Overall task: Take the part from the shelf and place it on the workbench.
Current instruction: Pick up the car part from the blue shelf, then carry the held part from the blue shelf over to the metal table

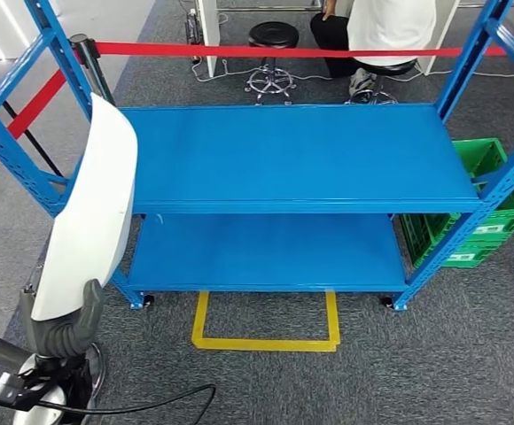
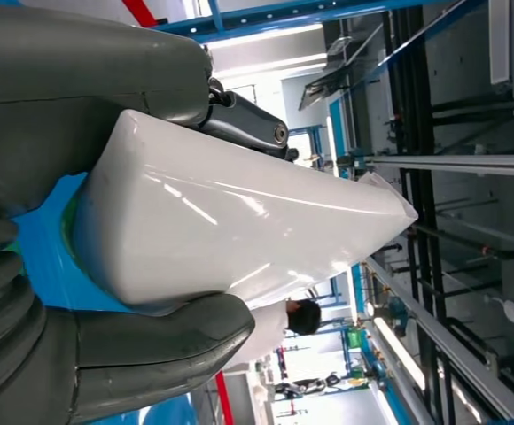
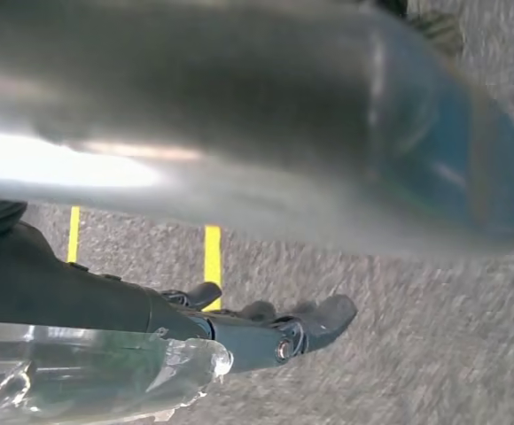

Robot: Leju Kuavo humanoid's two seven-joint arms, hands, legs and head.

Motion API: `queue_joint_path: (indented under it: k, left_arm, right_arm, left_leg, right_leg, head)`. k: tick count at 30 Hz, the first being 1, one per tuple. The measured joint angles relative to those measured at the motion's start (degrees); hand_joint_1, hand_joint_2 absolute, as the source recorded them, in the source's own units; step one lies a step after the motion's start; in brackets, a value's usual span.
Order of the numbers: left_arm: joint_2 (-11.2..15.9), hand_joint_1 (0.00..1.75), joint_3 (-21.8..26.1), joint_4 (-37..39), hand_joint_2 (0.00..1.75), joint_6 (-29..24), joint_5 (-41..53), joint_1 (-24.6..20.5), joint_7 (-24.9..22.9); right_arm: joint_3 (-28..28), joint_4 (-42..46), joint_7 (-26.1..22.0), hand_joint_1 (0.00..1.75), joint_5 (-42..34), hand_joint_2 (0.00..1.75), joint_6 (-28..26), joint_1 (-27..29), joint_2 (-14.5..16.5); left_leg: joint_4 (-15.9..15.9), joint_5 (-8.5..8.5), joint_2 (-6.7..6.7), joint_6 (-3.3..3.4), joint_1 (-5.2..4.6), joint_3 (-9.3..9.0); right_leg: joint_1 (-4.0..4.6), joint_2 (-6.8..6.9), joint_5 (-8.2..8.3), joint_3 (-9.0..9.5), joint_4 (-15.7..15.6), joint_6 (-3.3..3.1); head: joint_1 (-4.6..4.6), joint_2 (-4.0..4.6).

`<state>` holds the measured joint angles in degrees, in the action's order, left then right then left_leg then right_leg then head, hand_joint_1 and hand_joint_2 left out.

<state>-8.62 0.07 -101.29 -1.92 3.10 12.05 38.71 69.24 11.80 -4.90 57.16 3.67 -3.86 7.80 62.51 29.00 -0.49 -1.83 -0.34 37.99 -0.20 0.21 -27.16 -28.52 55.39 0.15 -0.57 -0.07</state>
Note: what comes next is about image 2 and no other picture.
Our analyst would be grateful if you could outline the person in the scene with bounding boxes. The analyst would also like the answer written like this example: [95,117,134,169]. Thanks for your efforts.
[224,297,322,371]

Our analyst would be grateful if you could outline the red barrier belt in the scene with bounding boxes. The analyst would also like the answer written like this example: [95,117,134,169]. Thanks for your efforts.
[121,0,158,28]
[214,372,236,425]

